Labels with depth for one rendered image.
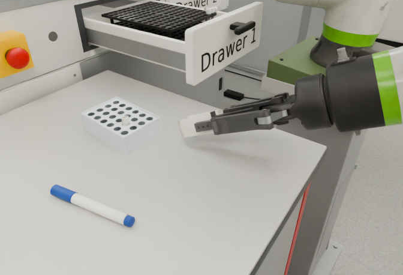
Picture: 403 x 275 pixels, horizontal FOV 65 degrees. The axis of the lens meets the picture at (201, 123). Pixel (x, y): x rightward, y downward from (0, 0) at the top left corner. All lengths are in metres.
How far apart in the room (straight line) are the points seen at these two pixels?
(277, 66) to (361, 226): 0.95
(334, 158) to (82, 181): 0.62
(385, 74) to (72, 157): 0.47
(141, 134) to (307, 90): 0.28
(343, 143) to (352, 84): 0.46
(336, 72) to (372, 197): 1.33
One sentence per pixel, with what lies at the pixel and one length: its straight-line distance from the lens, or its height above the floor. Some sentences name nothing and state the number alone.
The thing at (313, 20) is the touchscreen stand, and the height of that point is 0.70.
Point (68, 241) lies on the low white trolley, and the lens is 0.45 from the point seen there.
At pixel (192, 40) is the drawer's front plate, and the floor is 0.91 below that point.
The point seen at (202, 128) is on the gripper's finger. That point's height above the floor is 0.82.
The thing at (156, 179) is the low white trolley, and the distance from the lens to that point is 0.50.
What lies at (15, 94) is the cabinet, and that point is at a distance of 0.79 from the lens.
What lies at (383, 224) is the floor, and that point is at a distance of 1.62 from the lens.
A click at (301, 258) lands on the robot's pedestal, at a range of 1.20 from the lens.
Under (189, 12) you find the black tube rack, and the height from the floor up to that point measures 0.90.
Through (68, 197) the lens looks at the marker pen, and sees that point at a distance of 0.49.
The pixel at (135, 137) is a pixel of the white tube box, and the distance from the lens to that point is 0.55.
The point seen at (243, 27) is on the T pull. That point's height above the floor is 0.91.
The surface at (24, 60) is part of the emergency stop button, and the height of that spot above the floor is 0.87.
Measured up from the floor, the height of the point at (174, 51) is 0.87.
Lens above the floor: 1.10
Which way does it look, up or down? 33 degrees down
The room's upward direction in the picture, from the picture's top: straight up
